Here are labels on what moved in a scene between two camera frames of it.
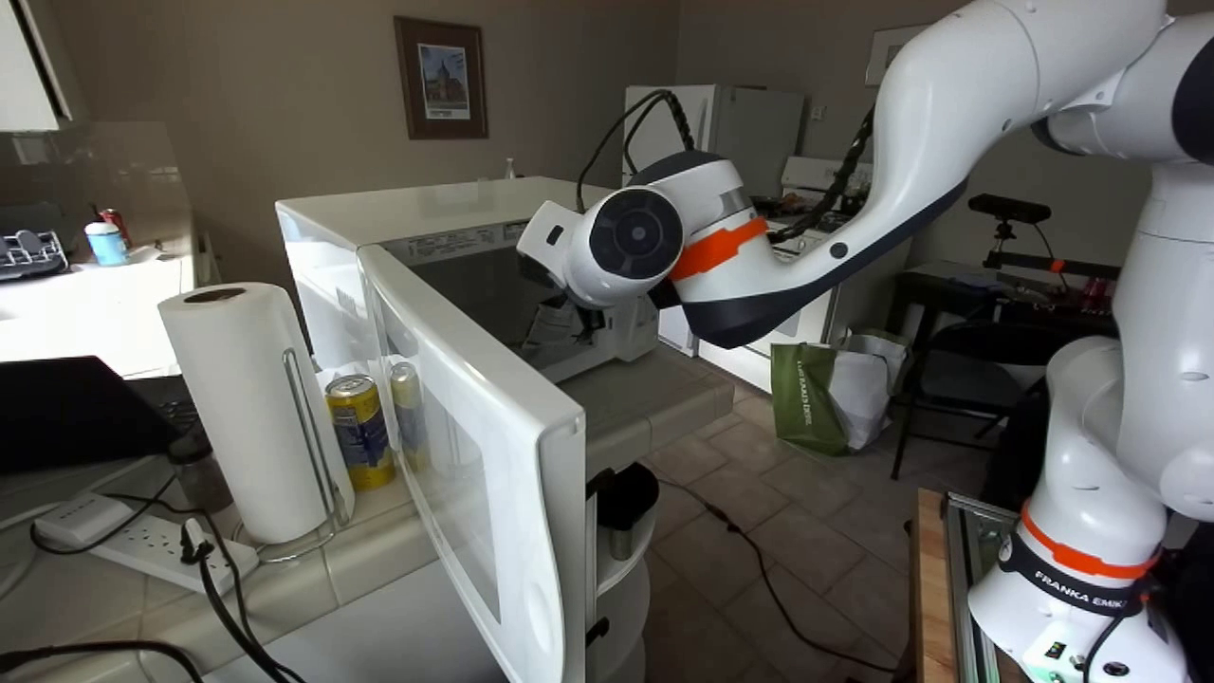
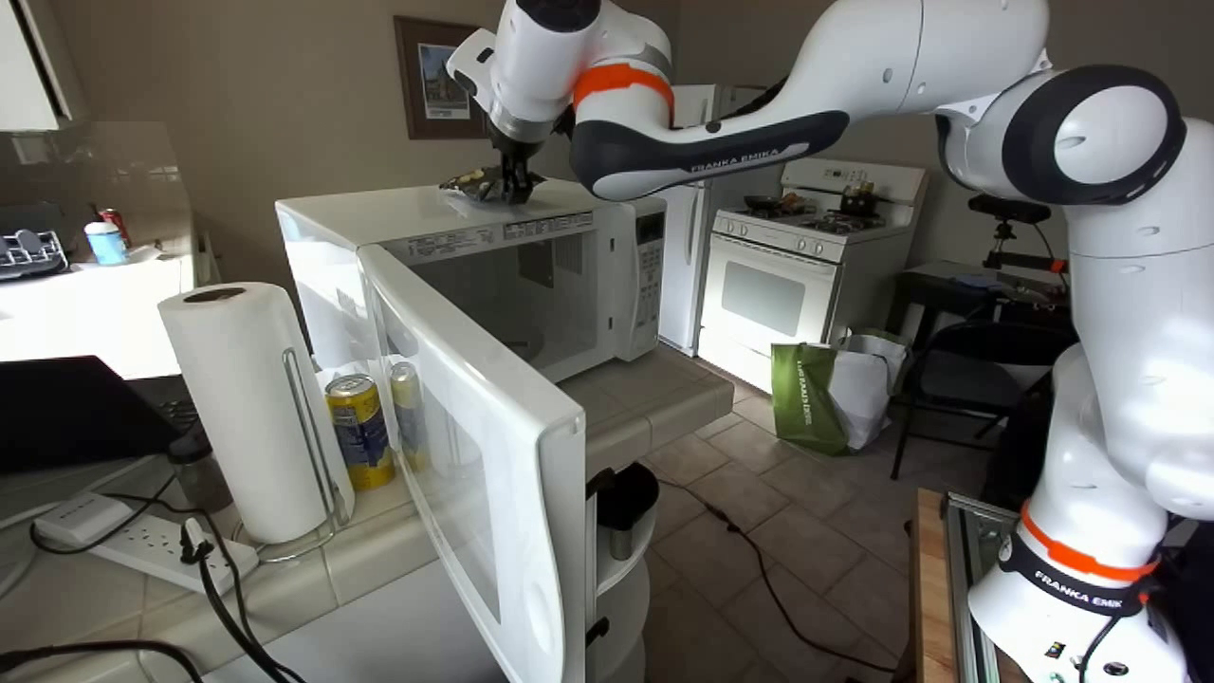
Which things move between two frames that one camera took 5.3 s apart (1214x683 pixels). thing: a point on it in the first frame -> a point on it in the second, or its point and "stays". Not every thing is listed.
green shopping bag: x=807 y=405 stays
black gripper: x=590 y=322 -> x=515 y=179
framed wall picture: x=447 y=85 stays
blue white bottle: x=109 y=245 stays
